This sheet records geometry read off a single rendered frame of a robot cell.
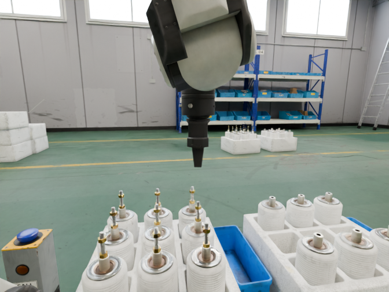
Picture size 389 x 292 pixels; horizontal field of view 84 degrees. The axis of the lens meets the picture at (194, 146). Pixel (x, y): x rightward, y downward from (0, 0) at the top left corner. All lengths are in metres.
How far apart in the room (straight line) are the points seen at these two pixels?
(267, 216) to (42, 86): 5.74
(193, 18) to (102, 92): 5.47
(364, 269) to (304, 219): 0.24
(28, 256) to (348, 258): 0.77
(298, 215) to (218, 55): 0.72
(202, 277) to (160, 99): 5.19
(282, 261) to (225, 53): 0.59
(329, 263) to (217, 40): 0.58
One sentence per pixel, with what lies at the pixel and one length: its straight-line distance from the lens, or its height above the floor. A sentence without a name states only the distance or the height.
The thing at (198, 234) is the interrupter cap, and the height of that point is 0.25.
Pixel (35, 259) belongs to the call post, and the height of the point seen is 0.28.
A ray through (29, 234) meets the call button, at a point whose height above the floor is 0.33.
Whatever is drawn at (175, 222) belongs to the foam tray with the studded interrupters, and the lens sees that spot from 0.86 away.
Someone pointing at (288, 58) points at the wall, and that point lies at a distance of 6.77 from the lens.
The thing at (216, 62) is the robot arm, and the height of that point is 0.67.
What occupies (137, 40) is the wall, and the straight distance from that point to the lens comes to 5.78.
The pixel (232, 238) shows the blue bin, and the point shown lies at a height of 0.06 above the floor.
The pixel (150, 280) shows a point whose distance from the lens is 0.55.
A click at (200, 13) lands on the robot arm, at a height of 0.71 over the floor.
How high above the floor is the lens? 0.61
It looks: 11 degrees down
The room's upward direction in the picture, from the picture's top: straight up
